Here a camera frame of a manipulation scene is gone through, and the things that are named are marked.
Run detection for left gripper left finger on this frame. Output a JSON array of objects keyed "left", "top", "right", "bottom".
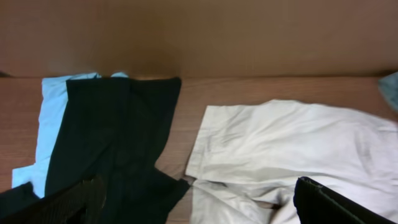
[{"left": 1, "top": 177, "right": 106, "bottom": 224}]

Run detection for light blue shirt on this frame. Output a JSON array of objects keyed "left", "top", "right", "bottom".
[{"left": 11, "top": 72, "right": 130, "bottom": 199}]

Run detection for black t-shirt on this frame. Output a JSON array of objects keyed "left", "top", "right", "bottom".
[{"left": 44, "top": 78, "right": 190, "bottom": 224}]

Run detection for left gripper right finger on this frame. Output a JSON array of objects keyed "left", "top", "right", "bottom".
[{"left": 293, "top": 177, "right": 394, "bottom": 224}]

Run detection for folded light blue jeans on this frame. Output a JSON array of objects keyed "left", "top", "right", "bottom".
[{"left": 378, "top": 72, "right": 398, "bottom": 111}]

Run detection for beige khaki shorts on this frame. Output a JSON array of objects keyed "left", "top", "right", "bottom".
[{"left": 186, "top": 100, "right": 397, "bottom": 224}]

